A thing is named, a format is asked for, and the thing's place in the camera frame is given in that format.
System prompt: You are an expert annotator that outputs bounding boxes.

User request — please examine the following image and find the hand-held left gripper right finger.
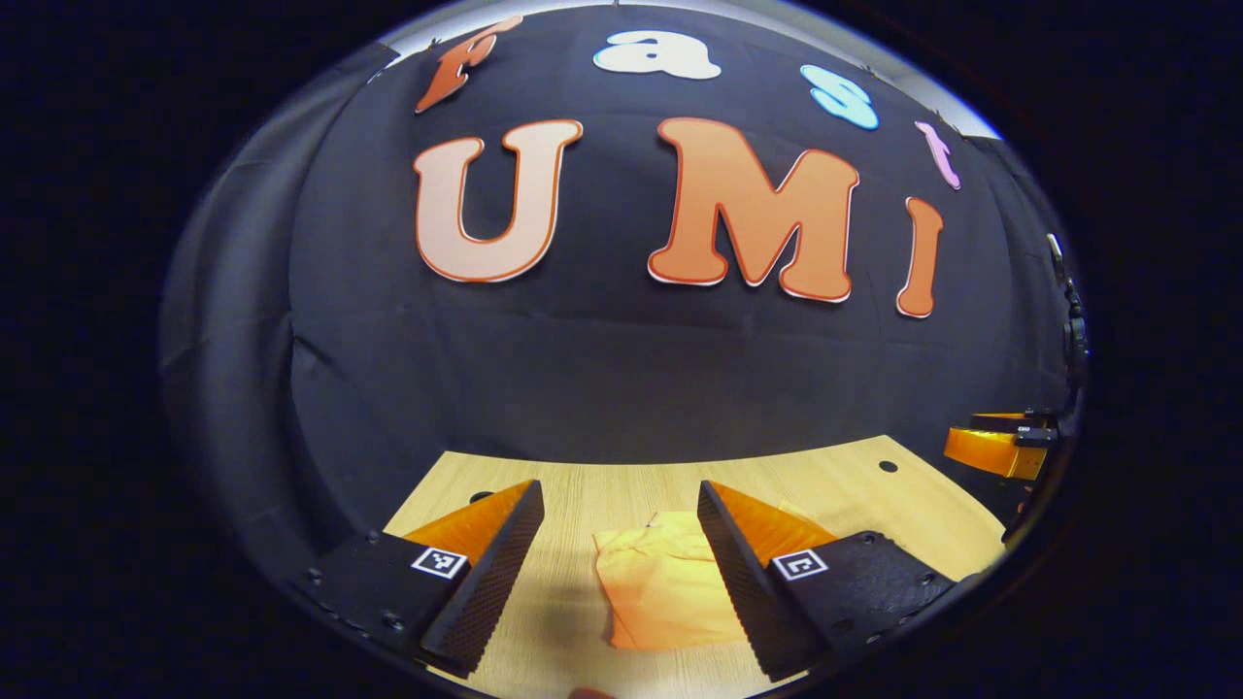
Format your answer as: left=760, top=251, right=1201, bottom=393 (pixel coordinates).
left=696, top=481, right=962, bottom=683

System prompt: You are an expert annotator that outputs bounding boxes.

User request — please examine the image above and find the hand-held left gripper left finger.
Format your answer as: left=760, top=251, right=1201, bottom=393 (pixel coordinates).
left=288, top=479, right=547, bottom=680

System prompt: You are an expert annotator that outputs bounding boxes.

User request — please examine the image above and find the orange polo T-shirt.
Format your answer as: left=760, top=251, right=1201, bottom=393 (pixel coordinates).
left=592, top=500, right=836, bottom=651

